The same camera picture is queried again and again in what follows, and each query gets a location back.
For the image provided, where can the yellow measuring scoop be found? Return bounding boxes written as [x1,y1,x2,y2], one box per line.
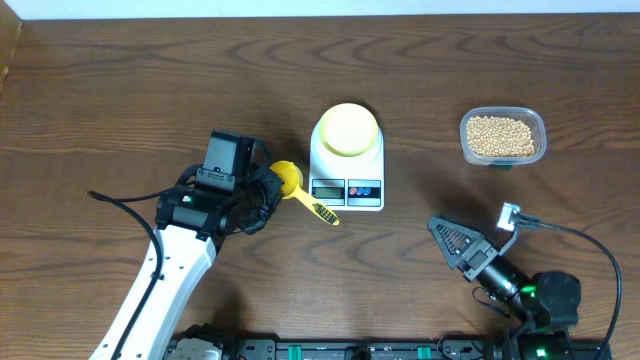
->
[270,160,340,226]

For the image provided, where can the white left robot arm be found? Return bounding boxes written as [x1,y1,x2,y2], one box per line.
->
[89,130,283,359]

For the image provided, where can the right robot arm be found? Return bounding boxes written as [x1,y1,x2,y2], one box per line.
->
[427,216,581,360]

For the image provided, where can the white digital kitchen scale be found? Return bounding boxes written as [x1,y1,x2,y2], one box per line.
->
[308,119,385,212]

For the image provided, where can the yellow plastic bowl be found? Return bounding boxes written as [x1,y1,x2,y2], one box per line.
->
[318,103,379,157]

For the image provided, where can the green tape strip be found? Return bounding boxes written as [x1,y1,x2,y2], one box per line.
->
[490,164,513,171]

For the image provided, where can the soybeans in container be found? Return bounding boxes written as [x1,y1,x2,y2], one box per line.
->
[465,116,535,157]

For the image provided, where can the clear plastic container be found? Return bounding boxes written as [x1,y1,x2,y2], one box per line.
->
[460,106,547,167]

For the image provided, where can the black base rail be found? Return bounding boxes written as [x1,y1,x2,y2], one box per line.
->
[162,324,613,360]

